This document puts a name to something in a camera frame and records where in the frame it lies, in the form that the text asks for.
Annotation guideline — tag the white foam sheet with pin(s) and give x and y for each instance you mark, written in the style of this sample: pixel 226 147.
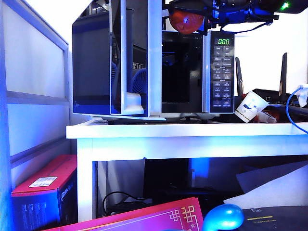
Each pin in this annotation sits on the white foam sheet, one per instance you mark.
pixel 276 190

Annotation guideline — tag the black computer case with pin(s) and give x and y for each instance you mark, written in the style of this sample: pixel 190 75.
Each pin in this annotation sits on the black computer case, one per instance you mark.
pixel 166 178

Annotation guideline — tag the red snack wrapper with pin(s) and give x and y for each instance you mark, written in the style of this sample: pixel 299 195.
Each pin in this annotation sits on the red snack wrapper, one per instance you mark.
pixel 265 118

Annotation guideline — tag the magenta box gold pattern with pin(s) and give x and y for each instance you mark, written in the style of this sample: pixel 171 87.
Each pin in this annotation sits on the magenta box gold pattern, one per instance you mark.
pixel 144 218

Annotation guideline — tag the shiny blue round object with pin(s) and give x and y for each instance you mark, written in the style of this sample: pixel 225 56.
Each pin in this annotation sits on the shiny blue round object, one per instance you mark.
pixel 223 216

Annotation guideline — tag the black silver Midea microwave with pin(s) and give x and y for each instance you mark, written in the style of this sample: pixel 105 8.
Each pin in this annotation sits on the black silver Midea microwave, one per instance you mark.
pixel 221 79

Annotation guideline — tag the red black cardboard box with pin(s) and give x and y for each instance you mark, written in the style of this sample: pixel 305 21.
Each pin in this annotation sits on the red black cardboard box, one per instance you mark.
pixel 43 173

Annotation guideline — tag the black box printed symbols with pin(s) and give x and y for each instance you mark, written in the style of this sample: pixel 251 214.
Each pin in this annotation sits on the black box printed symbols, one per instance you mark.
pixel 284 221

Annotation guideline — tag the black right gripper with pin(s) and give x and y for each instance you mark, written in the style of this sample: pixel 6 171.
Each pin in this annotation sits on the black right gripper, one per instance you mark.
pixel 228 10

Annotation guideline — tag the white blue paper cup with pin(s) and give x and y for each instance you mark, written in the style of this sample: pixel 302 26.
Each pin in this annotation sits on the white blue paper cup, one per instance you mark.
pixel 250 106

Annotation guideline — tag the white tape tag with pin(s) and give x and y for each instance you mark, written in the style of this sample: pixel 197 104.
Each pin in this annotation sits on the white tape tag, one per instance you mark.
pixel 303 96

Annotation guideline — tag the black router with antennas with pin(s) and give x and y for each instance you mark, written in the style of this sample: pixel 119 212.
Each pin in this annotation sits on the black router with antennas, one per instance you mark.
pixel 276 96

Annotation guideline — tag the orange fruit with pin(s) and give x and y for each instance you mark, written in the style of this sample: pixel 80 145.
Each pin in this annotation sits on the orange fruit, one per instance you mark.
pixel 185 21

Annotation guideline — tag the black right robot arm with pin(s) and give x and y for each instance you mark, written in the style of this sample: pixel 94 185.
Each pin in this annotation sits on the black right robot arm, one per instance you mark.
pixel 296 6

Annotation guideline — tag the white table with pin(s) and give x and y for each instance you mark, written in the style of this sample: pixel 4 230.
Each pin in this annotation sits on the white table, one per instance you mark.
pixel 168 131

